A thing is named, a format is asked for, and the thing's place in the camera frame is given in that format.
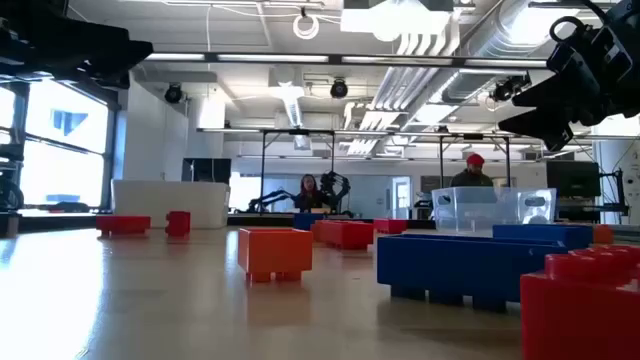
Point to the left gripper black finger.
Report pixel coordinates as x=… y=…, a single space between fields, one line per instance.
x=105 y=76
x=110 y=47

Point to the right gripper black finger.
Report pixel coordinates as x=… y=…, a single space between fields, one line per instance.
x=545 y=125
x=560 y=92

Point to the blue toy brick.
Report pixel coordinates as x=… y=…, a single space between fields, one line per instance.
x=465 y=270
x=306 y=221
x=542 y=234

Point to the red toy brick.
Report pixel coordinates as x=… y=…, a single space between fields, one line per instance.
x=122 y=225
x=178 y=223
x=580 y=310
x=390 y=226
x=347 y=235

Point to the small square orange toy brick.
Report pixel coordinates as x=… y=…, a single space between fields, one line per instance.
x=275 y=252

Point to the black background robot arm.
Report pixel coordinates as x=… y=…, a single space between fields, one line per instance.
x=334 y=185
x=270 y=197

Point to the black monitor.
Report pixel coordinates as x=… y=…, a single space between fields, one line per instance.
x=572 y=179

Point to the black ceiling spot lamp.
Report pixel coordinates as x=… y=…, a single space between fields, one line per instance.
x=173 y=94
x=339 y=89

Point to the large bright window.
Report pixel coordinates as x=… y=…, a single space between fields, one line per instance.
x=65 y=150

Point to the person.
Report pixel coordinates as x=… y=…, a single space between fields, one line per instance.
x=472 y=177
x=308 y=197

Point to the clear plastic bin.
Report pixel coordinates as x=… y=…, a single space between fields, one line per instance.
x=492 y=210

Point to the black monitor stand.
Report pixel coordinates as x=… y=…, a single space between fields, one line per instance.
x=620 y=195

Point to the opaque white plastic bin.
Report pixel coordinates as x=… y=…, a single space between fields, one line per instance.
x=170 y=205

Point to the black wheeled equipment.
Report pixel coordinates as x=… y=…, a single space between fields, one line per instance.
x=7 y=192

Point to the white door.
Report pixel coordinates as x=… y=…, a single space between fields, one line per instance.
x=402 y=200

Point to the black beam with light strips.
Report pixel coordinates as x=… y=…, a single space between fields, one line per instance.
x=335 y=59

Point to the black ceiling camera mount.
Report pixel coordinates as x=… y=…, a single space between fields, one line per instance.
x=502 y=91

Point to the black metal rig frame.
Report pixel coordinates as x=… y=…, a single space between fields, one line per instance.
x=472 y=136
x=300 y=132

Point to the silver ventilation duct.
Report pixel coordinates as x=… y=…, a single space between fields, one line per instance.
x=467 y=86

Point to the black aluminium table frame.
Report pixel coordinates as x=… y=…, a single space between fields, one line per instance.
x=65 y=223

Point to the white ceiling vent duct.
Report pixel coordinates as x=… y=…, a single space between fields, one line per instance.
x=287 y=92

